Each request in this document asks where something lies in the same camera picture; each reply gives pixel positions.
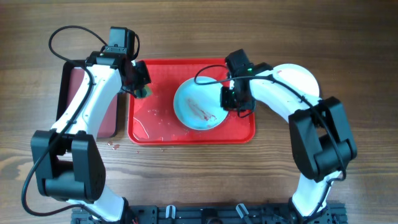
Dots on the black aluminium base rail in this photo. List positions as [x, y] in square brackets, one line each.
[267, 213]

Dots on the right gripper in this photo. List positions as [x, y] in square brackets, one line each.
[227, 104]

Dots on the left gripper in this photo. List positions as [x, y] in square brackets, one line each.
[145, 79]

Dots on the red plastic tray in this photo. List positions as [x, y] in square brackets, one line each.
[152, 120]

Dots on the green yellow sponge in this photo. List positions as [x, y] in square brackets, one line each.
[143, 92]

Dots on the white plate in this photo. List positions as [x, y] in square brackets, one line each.
[197, 103]
[299, 77]

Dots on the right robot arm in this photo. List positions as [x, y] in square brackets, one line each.
[320, 135]

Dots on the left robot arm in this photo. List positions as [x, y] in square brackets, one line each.
[67, 164]

